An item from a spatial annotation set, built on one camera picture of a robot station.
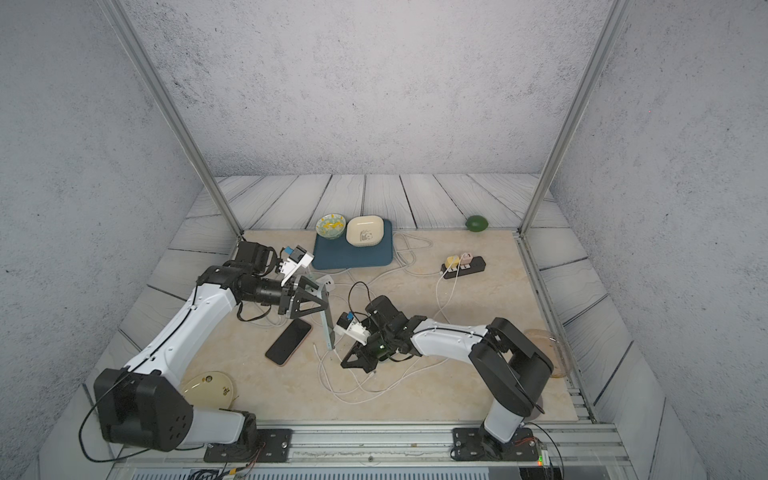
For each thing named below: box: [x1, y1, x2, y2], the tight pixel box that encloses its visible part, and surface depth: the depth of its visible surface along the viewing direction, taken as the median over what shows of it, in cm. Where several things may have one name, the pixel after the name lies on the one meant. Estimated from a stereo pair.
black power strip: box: [441, 256, 487, 278], surface depth 109 cm
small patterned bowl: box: [315, 213, 347, 240], surface depth 121 cm
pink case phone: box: [265, 318, 313, 367], surface depth 92 cm
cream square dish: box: [345, 215, 385, 248], surface depth 120 cm
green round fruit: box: [465, 215, 489, 232], surface depth 121 cm
